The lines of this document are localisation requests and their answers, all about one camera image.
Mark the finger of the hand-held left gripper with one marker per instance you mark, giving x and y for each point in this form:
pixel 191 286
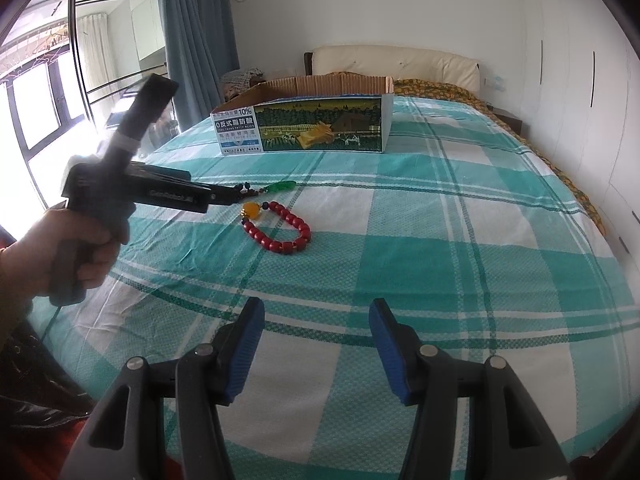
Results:
pixel 225 195
pixel 165 172

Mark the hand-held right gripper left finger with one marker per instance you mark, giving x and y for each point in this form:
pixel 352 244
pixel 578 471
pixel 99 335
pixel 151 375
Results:
pixel 240 355

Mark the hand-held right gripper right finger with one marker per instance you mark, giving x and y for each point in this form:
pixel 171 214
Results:
pixel 392 355

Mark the printed cardboard box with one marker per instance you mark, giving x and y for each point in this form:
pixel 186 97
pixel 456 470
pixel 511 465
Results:
pixel 320 127

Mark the person's left forearm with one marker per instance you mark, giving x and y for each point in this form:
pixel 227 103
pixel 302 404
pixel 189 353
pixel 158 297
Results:
pixel 12 300

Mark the person's left hand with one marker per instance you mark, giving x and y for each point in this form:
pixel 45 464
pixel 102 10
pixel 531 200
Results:
pixel 55 255

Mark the black framed window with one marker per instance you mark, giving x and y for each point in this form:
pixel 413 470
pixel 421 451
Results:
pixel 35 110

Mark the teal checked bedsheet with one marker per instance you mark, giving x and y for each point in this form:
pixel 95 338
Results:
pixel 425 260

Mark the folded patterned cloth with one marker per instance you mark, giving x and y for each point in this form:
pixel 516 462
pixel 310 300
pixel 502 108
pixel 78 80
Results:
pixel 242 82

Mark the blue curtain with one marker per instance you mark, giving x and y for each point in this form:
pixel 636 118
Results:
pixel 200 35

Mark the cream padded headboard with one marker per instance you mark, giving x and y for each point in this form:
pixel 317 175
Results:
pixel 400 62

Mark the dark wooden nightstand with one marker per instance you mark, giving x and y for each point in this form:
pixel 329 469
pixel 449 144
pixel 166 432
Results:
pixel 510 120

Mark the white wardrobe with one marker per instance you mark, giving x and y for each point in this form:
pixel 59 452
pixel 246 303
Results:
pixel 585 85

